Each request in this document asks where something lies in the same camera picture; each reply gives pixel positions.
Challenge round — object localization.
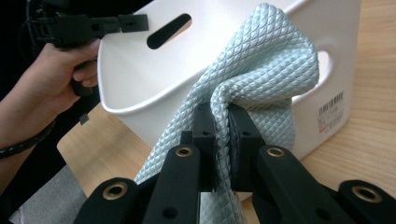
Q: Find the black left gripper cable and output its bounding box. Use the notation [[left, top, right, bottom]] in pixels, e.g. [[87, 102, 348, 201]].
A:
[[0, 120, 56, 160]]

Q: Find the light blue quilted cloth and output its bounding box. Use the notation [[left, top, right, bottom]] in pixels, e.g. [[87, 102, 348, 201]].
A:
[[134, 3, 320, 224]]

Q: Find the white plastic basket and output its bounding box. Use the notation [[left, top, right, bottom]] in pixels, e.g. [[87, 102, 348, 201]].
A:
[[96, 0, 362, 200]]

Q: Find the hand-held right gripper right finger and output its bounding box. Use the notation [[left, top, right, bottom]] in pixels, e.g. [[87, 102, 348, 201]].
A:
[[228, 104, 356, 224]]

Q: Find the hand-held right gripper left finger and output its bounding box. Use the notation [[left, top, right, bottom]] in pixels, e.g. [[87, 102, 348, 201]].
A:
[[143, 104, 218, 224]]

